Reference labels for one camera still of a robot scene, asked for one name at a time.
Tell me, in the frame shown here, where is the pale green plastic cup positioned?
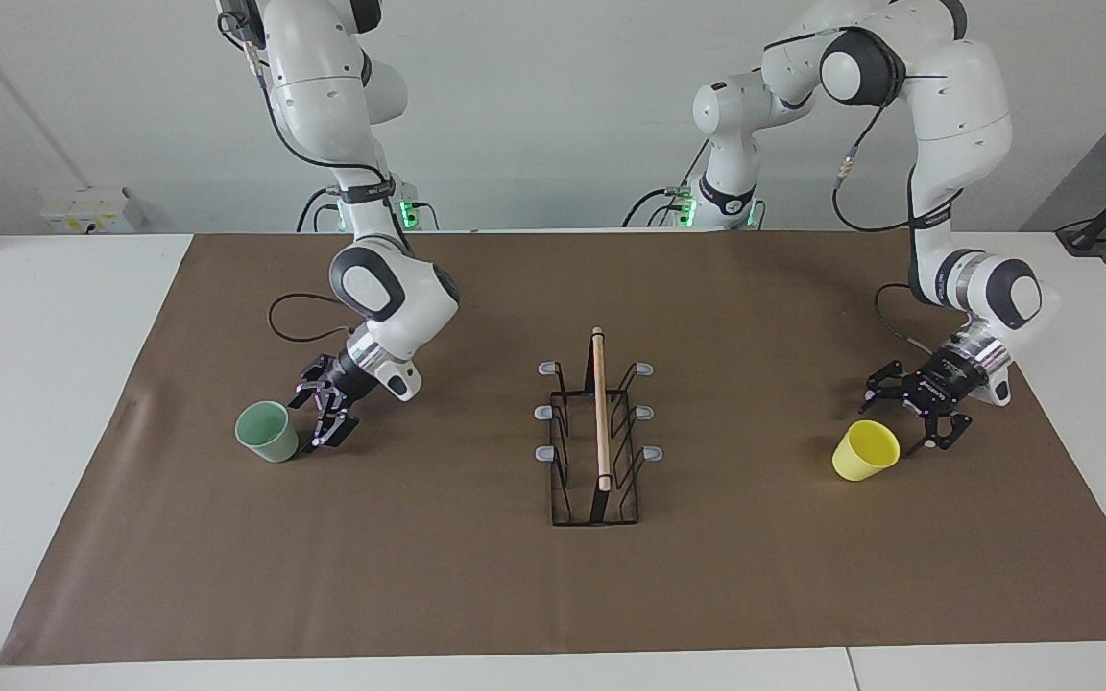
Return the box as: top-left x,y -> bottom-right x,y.
234,400 -> 301,464

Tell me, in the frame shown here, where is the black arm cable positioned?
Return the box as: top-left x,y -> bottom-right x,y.
764,29 -> 967,351
217,10 -> 393,345

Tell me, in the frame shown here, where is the black left base cable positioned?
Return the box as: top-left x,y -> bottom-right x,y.
622,144 -> 708,228

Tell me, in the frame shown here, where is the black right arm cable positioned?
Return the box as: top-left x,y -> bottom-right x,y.
217,10 -> 393,345

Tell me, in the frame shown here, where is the black wire cup rack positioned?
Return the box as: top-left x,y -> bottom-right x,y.
534,326 -> 664,527

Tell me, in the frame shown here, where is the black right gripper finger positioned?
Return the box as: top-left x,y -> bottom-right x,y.
308,389 -> 359,452
290,355 -> 335,409

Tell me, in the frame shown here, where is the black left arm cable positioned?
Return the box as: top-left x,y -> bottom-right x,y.
764,29 -> 967,351

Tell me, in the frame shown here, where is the black right base cable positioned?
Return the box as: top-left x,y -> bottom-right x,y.
297,187 -> 338,233

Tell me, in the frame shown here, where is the yellow plastic cup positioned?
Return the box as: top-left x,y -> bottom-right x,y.
831,419 -> 902,483

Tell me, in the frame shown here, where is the brown paper table mat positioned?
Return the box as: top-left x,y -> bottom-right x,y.
0,228 -> 1106,666

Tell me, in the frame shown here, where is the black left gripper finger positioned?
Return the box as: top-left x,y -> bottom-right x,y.
903,411 -> 974,457
865,361 -> 919,404

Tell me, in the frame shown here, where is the white wall socket box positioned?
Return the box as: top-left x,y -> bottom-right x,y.
39,187 -> 146,234

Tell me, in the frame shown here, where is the black base cable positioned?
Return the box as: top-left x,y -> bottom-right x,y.
297,187 -> 338,233
622,144 -> 708,228

